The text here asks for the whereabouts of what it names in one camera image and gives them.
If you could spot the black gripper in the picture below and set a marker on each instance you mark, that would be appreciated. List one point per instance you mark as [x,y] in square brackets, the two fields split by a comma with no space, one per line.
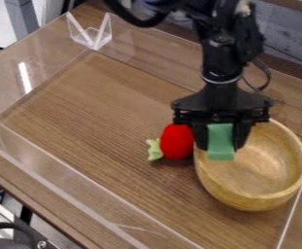
[221,104]

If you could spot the green foam block stick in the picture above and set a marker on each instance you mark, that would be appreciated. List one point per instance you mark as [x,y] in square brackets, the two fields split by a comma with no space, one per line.
[219,144]

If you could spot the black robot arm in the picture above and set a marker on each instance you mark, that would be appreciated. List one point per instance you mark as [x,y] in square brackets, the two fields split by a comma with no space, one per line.
[230,43]

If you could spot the light wooden bowl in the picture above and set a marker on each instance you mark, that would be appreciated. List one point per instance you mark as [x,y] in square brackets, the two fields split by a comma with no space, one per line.
[263,176]

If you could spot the red plush strawberry toy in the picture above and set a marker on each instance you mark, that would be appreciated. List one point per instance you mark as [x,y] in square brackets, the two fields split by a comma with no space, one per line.
[173,145]

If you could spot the black device bottom left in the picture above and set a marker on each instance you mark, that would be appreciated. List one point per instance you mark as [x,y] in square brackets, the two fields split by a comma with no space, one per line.
[18,236]

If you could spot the clear acrylic tray enclosure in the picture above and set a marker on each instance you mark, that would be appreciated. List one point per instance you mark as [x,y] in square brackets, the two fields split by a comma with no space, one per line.
[78,109]

